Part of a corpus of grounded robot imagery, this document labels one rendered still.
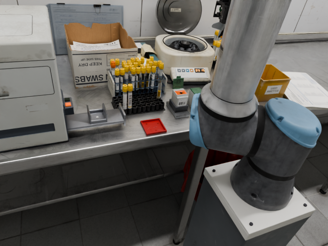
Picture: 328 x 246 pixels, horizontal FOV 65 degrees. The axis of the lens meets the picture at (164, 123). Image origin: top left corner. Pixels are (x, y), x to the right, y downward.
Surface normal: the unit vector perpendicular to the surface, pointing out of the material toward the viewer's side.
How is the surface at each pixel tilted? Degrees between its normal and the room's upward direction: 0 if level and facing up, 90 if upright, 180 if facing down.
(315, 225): 0
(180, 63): 90
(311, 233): 0
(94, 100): 0
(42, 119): 90
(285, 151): 87
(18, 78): 90
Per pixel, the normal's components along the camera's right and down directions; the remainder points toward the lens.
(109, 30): 0.35, 0.58
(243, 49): -0.41, 0.61
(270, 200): -0.06, 0.33
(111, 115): 0.11, -0.78
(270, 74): -0.95, 0.11
